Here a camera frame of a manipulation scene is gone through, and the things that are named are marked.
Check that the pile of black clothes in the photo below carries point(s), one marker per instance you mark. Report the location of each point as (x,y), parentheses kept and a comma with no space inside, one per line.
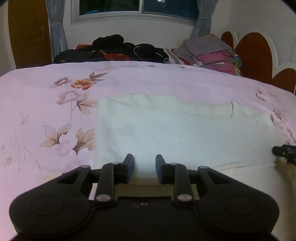
(112,48)

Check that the striped bed sheet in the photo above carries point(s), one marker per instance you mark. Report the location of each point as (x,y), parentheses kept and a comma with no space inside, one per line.
(174,59)

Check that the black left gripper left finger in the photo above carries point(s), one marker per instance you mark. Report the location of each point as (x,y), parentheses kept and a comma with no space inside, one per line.
(112,174)

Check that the white knitted small garment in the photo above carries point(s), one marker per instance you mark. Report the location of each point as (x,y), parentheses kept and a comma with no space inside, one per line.
(192,134)

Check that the window with white frame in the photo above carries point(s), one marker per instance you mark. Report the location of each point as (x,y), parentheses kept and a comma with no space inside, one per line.
(168,10)

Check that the grey curtain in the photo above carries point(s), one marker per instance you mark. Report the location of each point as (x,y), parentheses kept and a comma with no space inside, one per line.
(206,10)
(55,11)

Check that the pink floral bed quilt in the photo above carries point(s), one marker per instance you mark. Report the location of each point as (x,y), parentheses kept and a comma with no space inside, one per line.
(49,114)

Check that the grey left curtain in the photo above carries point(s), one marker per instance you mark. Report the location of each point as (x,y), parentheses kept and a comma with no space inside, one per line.
(55,11)

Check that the brown wooden door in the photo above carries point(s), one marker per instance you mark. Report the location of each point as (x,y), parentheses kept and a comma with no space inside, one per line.
(29,33)

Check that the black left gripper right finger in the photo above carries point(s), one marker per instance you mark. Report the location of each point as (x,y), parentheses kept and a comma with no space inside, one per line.
(177,175)

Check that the red white scalloped headboard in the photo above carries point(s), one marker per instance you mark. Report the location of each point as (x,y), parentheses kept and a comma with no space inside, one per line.
(260,59)

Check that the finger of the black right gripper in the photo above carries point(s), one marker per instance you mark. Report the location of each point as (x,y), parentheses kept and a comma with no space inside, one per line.
(286,151)

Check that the grey right curtain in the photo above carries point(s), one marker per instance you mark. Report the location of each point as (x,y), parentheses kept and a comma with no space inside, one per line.
(206,10)

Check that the stack of folded clothes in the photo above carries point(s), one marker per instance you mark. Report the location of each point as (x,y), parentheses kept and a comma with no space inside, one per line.
(209,52)

